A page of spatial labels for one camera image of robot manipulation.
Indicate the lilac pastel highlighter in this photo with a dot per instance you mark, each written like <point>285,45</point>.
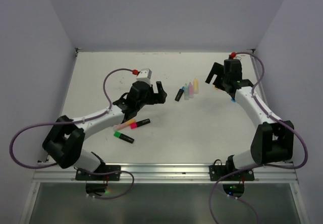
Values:
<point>191,90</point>

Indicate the peach pastel highlighter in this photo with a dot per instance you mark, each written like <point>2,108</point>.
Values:
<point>123,125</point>

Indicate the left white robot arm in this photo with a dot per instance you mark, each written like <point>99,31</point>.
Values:
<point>64,142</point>

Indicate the yellow pastel highlighter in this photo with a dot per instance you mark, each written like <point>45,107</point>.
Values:
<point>195,86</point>

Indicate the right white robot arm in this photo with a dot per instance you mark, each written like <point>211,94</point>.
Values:
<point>272,141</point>

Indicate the mint green pastel highlighter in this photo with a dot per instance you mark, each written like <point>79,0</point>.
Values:
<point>186,92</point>

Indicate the blue capped black highlighter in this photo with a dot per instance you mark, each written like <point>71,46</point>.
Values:
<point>179,94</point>

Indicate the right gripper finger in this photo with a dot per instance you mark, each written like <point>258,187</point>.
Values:
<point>218,82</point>
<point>215,70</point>

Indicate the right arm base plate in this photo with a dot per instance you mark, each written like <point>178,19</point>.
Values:
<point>219,169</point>

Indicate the aluminium mounting rail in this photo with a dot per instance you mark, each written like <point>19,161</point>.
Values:
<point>167,173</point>

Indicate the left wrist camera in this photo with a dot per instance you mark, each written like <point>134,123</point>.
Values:
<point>144,75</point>

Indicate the pink capped black highlighter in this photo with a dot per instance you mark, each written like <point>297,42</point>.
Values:
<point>140,123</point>

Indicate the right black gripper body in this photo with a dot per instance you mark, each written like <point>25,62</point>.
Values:
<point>226,78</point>

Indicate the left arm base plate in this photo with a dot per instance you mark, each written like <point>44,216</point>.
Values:
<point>105,172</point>

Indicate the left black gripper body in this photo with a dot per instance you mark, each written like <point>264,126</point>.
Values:
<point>148,100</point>

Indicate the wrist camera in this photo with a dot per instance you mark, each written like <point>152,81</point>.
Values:
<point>144,75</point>
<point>234,56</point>

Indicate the green capped black highlighter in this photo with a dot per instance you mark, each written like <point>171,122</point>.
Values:
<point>123,137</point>

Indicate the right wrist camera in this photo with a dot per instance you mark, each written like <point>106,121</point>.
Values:
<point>234,56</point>

